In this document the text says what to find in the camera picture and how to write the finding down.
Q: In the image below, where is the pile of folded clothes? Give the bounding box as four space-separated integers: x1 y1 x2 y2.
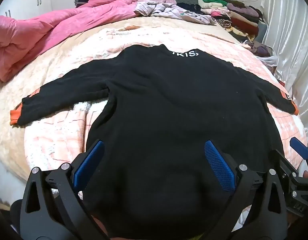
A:
197 0 264 43

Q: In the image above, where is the white wardrobe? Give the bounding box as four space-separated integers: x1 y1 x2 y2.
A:
0 0 77 23

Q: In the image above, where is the grey-blue cushion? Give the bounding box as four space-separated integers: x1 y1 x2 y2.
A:
257 21 268 40

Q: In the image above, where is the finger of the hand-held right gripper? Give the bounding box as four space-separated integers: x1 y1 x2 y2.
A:
289 137 308 170
269 149 299 180

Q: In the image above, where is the black sweater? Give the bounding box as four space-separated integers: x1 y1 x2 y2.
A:
9 44 300 240

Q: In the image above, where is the dark navy garment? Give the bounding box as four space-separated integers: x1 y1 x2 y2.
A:
177 2 205 15

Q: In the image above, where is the peach and white blanket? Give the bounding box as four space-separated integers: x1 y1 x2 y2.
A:
24 26 308 195

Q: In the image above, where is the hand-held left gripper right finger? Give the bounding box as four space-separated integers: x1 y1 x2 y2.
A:
204 140 288 240

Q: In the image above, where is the lilac patterned garment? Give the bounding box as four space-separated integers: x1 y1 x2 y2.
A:
133 1 216 25

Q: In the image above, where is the pink quilt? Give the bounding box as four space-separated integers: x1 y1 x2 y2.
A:
0 0 138 83

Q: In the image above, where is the white curtain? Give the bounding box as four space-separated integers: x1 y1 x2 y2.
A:
256 0 308 130

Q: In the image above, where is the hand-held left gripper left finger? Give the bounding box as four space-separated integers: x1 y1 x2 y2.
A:
20 140 112 240

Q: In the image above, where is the white plastic bag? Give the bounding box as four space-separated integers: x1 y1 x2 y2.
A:
246 42 278 68

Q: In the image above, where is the beige bed sheet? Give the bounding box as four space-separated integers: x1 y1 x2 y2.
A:
0 15 244 188

